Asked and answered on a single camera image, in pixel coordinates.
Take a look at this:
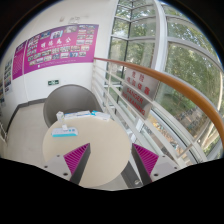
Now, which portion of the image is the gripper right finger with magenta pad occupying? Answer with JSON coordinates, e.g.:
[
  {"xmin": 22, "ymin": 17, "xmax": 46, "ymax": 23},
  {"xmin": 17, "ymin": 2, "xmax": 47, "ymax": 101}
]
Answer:
[{"xmin": 131, "ymin": 144, "xmax": 180, "ymax": 185}]

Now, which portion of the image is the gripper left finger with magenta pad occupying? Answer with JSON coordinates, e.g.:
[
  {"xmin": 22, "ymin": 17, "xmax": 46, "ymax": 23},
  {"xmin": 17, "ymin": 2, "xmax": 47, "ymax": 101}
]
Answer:
[{"xmin": 44, "ymin": 143, "xmax": 91, "ymax": 184}]

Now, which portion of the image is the white charger plug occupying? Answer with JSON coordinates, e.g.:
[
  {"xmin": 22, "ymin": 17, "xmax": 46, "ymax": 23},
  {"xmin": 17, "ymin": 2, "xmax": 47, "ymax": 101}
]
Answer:
[{"xmin": 62, "ymin": 125, "xmax": 68, "ymax": 130}]

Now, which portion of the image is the round cream table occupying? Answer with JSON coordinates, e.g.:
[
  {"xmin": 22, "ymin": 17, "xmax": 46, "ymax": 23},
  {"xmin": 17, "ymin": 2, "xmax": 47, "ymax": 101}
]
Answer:
[{"xmin": 42, "ymin": 116, "xmax": 131, "ymax": 188}]

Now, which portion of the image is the small white bottle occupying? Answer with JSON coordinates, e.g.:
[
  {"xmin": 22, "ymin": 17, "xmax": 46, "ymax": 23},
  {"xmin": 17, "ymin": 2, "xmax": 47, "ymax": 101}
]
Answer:
[{"xmin": 56, "ymin": 111, "xmax": 64, "ymax": 122}]

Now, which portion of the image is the white blue flat box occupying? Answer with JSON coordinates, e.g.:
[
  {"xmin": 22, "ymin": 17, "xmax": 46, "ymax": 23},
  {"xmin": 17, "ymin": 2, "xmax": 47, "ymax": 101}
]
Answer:
[{"xmin": 65, "ymin": 111, "xmax": 91, "ymax": 120}]

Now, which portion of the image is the white metal railing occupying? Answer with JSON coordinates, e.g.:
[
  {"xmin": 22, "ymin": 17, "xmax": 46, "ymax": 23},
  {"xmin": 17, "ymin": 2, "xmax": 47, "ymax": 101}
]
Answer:
[{"xmin": 90, "ymin": 59, "xmax": 209, "ymax": 168}]

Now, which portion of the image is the white teal small box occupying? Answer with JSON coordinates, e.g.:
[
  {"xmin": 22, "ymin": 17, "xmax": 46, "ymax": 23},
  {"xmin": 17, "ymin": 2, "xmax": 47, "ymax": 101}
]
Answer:
[{"xmin": 91, "ymin": 111, "xmax": 110, "ymax": 121}]

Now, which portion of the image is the grey tub chair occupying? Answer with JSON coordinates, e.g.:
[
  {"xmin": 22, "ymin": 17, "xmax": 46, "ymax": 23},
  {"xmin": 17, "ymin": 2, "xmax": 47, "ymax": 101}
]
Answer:
[{"xmin": 43, "ymin": 84, "xmax": 102, "ymax": 127}]

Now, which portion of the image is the red white danger sign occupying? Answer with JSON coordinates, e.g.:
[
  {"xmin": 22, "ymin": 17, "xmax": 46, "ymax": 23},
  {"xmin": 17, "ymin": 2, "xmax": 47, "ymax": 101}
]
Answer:
[{"xmin": 122, "ymin": 68, "xmax": 159, "ymax": 119}]

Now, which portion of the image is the green exit sign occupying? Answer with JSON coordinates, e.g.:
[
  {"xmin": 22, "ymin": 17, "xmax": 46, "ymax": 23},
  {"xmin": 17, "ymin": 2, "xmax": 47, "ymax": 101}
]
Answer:
[{"xmin": 48, "ymin": 80, "xmax": 59, "ymax": 86}]

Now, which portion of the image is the wooden orange handrail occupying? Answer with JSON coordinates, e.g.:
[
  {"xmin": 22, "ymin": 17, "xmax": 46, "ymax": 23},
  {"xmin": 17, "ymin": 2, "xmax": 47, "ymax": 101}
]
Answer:
[{"xmin": 100, "ymin": 58, "xmax": 224, "ymax": 145}]

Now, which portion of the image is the narrow magenta wall poster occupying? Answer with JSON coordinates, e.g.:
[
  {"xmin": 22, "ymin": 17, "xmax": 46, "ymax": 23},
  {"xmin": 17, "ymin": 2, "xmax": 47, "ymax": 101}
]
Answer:
[{"xmin": 12, "ymin": 41, "xmax": 27, "ymax": 79}]

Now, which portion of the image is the white photo wall poster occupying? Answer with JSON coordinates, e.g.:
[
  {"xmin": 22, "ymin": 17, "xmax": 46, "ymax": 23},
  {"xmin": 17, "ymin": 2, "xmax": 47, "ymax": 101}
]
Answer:
[{"xmin": 4, "ymin": 58, "xmax": 12, "ymax": 94}]

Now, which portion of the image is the large magenta wall poster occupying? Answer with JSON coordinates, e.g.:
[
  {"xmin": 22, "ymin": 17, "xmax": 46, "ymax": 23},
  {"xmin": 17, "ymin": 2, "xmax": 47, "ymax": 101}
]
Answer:
[{"xmin": 24, "ymin": 24, "xmax": 98, "ymax": 73}]

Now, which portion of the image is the white framed window wall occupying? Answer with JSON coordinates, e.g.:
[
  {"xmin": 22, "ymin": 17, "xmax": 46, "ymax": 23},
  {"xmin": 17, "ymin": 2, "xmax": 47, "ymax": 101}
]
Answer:
[{"xmin": 109, "ymin": 0, "xmax": 224, "ymax": 159}]

